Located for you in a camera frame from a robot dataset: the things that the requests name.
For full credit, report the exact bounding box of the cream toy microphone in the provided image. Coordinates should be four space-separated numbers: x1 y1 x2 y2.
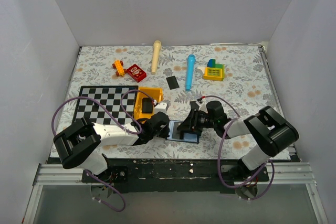
151 40 161 74

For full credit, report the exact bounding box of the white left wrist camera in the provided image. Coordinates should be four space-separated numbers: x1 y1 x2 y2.
153 101 168 114

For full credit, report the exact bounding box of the black card in bin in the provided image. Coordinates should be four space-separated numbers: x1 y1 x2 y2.
141 97 154 114

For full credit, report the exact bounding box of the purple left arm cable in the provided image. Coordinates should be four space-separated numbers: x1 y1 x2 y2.
51 89 158 212

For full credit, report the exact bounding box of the yellow plastic bin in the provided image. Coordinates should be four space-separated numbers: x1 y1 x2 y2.
133 87 163 120

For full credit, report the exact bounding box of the blue leather card holder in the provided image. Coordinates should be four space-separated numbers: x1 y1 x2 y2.
165 121 200 144

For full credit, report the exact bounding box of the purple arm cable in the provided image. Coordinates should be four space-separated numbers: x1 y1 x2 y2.
51 89 158 212
202 94 276 200

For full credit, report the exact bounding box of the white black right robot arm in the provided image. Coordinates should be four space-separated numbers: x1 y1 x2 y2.
177 99 299 181

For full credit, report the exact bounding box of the yellow toy brick car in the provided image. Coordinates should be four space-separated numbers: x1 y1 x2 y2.
112 60 126 77

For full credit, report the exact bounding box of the red owl toy block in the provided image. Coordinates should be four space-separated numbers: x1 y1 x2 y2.
127 64 147 83

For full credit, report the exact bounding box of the blue toy microphone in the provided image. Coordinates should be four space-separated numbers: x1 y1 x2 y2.
185 55 196 91

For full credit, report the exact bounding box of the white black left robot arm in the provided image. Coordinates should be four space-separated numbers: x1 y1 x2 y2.
53 112 170 182

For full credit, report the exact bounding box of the black credit card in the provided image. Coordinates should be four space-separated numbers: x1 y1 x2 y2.
166 76 180 90

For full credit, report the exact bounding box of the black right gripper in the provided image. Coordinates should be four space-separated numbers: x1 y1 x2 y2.
177 108 217 134

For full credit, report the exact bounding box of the yellow green toy brick house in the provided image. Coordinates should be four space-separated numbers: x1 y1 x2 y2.
196 59 225 81

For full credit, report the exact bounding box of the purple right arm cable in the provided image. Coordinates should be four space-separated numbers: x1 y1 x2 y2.
202 94 276 200

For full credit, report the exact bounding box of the black silver chessboard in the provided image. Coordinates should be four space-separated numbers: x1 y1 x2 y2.
72 86 138 125

